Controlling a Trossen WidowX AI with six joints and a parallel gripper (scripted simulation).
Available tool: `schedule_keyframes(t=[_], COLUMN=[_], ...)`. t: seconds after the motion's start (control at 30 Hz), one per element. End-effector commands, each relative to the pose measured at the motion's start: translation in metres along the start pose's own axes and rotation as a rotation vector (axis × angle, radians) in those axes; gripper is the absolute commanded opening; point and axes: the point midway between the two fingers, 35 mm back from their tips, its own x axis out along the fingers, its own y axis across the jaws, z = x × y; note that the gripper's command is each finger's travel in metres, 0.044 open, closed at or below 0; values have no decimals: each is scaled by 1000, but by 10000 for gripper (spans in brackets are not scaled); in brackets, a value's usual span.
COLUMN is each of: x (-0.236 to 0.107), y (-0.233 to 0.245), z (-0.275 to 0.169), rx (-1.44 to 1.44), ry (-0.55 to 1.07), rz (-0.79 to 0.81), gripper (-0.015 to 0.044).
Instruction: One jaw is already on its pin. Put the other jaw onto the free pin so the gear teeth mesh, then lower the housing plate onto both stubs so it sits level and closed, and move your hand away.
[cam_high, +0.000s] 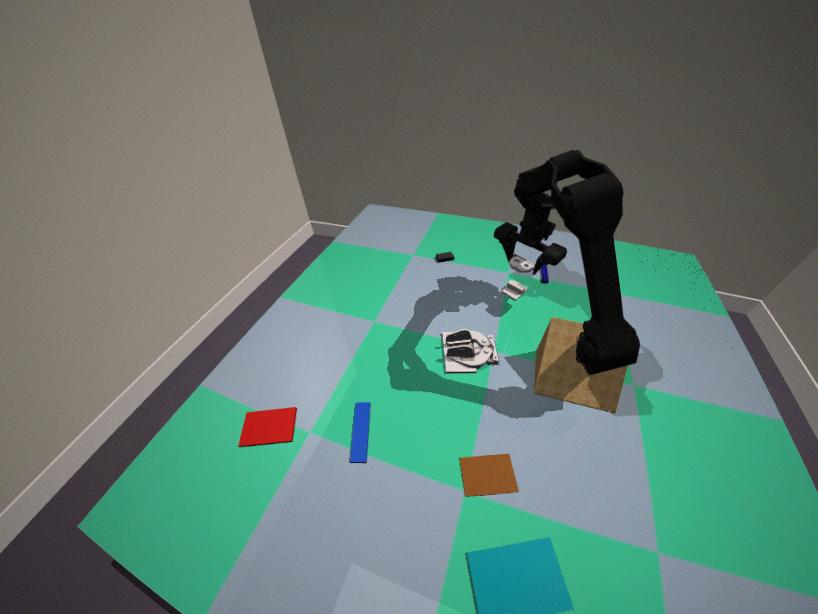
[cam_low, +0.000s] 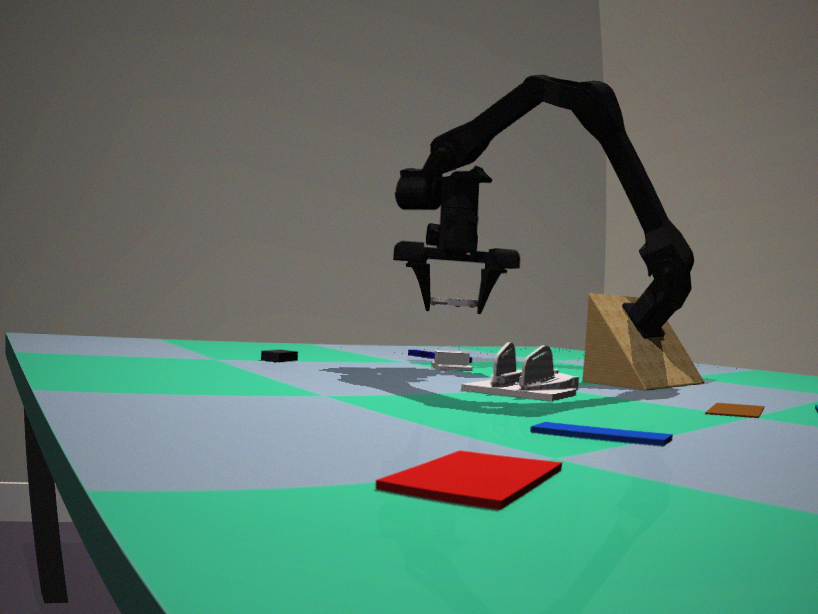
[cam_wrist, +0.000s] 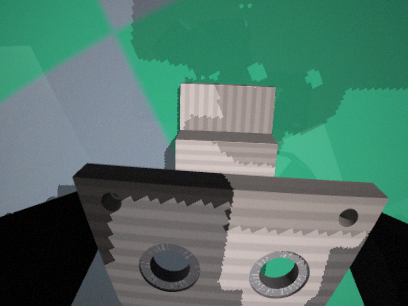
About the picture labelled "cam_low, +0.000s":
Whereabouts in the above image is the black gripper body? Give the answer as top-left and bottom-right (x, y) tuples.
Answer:
(393, 208), (520, 270)

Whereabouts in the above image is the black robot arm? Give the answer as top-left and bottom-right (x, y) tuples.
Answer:
(395, 74), (694, 338)

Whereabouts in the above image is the red flat square plate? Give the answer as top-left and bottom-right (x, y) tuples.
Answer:
(376, 451), (562, 510)

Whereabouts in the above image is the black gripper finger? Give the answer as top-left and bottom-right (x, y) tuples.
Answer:
(406, 262), (431, 311)
(477, 268), (507, 314)

